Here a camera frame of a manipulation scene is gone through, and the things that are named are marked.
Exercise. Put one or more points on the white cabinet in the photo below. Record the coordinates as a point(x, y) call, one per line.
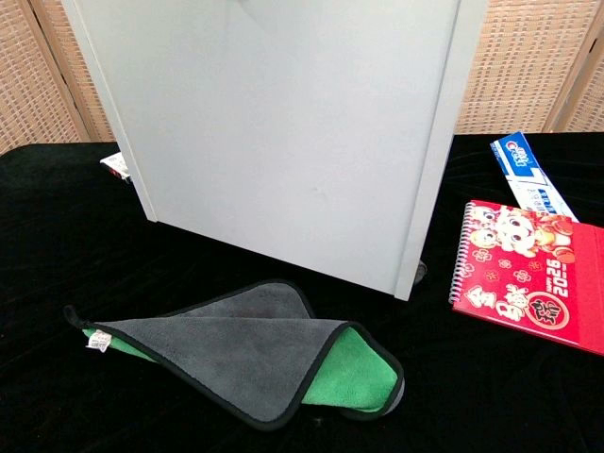
point(283, 141)

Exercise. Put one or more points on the small white red box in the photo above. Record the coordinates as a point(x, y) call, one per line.
point(116, 165)

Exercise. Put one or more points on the blue white toothpaste box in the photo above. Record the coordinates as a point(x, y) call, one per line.
point(524, 165)

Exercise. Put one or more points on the gray-green microfiber cloth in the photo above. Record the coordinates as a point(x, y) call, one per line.
point(245, 349)

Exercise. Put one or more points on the red spiral desk calendar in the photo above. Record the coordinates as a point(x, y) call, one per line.
point(528, 278)

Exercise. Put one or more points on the black velvet tablecloth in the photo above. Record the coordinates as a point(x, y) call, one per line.
point(94, 236)

